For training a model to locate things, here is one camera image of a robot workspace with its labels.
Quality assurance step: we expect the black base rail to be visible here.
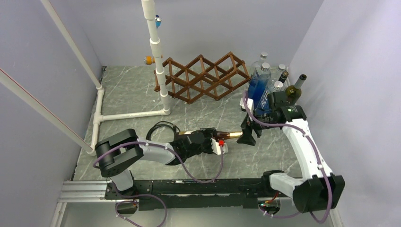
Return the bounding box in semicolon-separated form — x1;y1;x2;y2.
105;178;276;211

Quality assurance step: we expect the dark green wine bottle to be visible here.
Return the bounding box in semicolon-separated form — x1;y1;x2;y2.
285;74;307;105

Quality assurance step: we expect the brown wooden wine rack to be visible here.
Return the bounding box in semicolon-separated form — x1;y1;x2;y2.
163;52;251;104

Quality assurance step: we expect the blue glass bottle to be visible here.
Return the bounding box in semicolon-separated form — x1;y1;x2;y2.
247;62;271;104
255;81;284;115

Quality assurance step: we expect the dark bottle gold cap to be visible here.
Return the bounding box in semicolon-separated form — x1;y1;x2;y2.
177;130;243;140

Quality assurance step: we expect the clear square glass bottle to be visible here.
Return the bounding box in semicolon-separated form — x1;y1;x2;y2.
271;64;287;84

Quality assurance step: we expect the clear bottle red label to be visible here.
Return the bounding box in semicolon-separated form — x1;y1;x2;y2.
249;52;268;74

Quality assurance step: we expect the coiled black cable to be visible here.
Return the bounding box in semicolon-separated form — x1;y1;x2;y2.
145;121;183;141

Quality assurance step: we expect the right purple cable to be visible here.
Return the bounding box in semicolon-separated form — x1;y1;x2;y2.
242;90;333;225

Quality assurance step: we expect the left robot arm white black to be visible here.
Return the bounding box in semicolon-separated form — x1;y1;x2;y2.
93;128;227;199

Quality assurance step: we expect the white pvc pipe frame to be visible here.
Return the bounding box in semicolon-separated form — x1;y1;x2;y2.
41;0;171;156

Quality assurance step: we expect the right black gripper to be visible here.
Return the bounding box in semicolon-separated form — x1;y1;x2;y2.
237;108;279;145

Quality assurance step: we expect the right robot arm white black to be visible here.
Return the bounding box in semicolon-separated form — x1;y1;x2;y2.
237;92;345;213

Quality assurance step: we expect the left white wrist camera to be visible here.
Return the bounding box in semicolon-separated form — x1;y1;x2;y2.
211;138;228;155

